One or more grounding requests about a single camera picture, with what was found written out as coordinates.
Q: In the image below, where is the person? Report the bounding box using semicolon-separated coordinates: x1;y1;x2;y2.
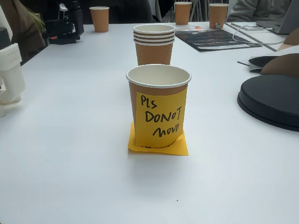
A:
226;0;294;23
108;0;157;24
7;0;46;66

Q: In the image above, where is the black curved piece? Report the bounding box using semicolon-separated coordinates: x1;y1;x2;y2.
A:
248;55;280;70

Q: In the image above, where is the white flat device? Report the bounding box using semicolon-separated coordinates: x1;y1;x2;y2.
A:
242;25;273;31

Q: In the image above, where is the green plant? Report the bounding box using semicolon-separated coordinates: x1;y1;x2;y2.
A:
23;6;46;33

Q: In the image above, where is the silver laptop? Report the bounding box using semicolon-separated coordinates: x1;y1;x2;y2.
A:
256;0;299;35

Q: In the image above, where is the brown curved cardboard piece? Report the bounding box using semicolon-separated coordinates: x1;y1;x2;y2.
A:
260;53;299;78

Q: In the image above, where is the black printed brochure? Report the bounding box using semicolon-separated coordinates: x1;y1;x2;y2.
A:
174;28;263;52

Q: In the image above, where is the white cable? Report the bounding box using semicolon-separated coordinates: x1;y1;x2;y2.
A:
232;25;287;46

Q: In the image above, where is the white packet with orange mark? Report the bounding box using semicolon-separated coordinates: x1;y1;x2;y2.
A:
174;25;204;31

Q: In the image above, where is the black round lid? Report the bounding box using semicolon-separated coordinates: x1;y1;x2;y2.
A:
237;74;299;133

